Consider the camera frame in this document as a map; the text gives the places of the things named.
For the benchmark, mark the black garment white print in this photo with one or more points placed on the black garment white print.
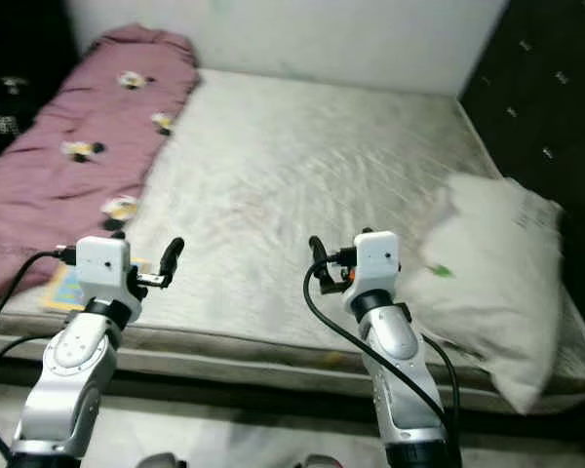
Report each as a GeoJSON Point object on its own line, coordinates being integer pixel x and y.
{"type": "Point", "coordinates": [2, 125]}

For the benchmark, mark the white quilted mattress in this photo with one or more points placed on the white quilted mattress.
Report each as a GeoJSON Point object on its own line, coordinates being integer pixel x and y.
{"type": "Point", "coordinates": [292, 175]}

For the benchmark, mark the black tufted headboard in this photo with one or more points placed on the black tufted headboard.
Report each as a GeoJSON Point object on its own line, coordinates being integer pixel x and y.
{"type": "Point", "coordinates": [546, 88]}

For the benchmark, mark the pink cartoon print quilt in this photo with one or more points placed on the pink cartoon print quilt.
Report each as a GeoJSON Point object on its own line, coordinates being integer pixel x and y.
{"type": "Point", "coordinates": [68, 166]}

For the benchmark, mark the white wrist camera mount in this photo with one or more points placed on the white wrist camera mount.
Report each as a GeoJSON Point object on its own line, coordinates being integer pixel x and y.
{"type": "Point", "coordinates": [102, 261]}
{"type": "Point", "coordinates": [375, 255]}

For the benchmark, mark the black bed frame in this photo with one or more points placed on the black bed frame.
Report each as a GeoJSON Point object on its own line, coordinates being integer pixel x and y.
{"type": "Point", "coordinates": [234, 393]}

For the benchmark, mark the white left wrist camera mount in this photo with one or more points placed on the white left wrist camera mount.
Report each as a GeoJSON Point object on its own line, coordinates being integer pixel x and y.
{"type": "Point", "coordinates": [102, 261]}

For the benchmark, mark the white pillow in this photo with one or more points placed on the white pillow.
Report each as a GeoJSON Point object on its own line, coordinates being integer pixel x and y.
{"type": "Point", "coordinates": [497, 283]}

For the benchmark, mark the grey left robot leg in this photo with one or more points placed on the grey left robot leg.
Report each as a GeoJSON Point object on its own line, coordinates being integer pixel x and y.
{"type": "Point", "coordinates": [161, 461]}

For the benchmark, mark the grey robot leg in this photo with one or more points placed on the grey robot leg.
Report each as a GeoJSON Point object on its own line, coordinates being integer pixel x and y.
{"type": "Point", "coordinates": [317, 461]}
{"type": "Point", "coordinates": [161, 461]}

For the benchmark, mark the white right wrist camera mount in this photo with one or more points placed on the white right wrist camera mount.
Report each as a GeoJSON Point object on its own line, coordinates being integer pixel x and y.
{"type": "Point", "coordinates": [375, 255]}

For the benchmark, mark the grey right robot leg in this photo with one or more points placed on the grey right robot leg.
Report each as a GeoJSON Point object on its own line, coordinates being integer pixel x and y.
{"type": "Point", "coordinates": [317, 461]}

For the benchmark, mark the colourful picture book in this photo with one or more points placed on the colourful picture book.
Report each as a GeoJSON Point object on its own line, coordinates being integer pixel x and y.
{"type": "Point", "coordinates": [66, 292]}

